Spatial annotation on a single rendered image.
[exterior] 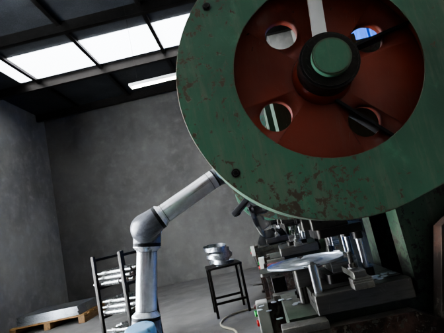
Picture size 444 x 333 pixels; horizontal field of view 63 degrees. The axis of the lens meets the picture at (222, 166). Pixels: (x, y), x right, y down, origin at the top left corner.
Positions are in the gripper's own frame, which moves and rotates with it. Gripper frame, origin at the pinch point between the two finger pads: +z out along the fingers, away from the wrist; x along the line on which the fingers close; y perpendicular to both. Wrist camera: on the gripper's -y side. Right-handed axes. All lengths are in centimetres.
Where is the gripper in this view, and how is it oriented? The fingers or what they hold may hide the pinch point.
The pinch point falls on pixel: (261, 234)
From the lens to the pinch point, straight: 161.0
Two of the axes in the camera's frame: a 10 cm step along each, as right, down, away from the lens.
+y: 8.9, -3.8, -2.5
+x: 3.2, 1.3, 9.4
